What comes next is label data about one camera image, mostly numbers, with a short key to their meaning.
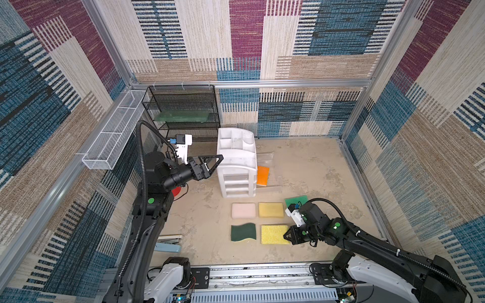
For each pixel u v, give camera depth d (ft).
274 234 2.64
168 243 2.64
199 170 1.78
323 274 2.41
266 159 3.63
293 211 2.44
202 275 2.44
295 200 3.22
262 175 3.35
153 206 1.52
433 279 1.33
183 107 3.53
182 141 1.84
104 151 2.28
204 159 1.79
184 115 3.07
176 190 3.28
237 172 2.62
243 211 2.95
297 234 2.30
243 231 2.75
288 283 2.39
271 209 2.94
